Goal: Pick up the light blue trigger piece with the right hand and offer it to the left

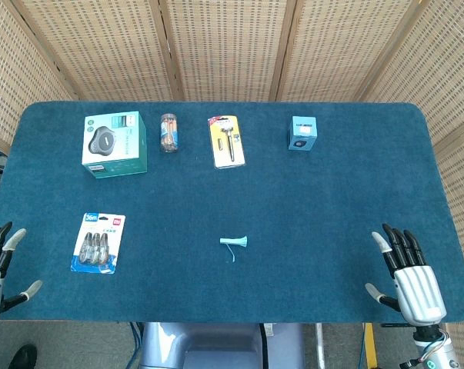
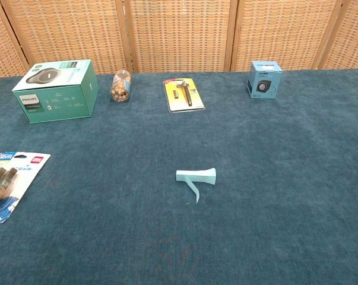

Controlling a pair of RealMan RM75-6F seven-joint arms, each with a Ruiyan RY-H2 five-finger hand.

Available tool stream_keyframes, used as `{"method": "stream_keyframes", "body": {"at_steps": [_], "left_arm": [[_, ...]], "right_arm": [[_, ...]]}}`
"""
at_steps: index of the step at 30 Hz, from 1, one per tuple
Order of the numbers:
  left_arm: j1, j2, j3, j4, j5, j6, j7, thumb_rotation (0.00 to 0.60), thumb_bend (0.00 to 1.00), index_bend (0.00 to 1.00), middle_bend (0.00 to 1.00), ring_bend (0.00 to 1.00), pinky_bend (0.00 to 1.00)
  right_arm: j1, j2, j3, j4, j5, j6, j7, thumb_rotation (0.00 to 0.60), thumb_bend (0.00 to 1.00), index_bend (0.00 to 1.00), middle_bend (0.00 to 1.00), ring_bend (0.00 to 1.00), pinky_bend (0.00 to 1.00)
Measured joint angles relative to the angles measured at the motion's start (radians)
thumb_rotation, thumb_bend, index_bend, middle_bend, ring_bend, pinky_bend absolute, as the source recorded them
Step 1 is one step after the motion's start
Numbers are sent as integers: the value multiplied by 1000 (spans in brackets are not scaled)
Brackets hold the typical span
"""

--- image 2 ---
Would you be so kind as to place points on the small light blue object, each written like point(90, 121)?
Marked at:
point(203, 177)

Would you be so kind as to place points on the yellow razor blister pack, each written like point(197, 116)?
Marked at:
point(181, 99)

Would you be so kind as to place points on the teal felt table cloth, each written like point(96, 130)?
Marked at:
point(256, 178)

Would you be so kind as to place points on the small blue speaker box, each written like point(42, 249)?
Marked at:
point(263, 86)

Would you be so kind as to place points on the woven bamboo screen panel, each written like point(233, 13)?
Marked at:
point(69, 32)
point(181, 32)
point(285, 29)
point(0, 50)
point(354, 38)

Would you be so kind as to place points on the green Philips speaker box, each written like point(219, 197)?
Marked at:
point(57, 104)

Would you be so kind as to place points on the tape rolls blister pack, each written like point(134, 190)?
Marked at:
point(21, 175)

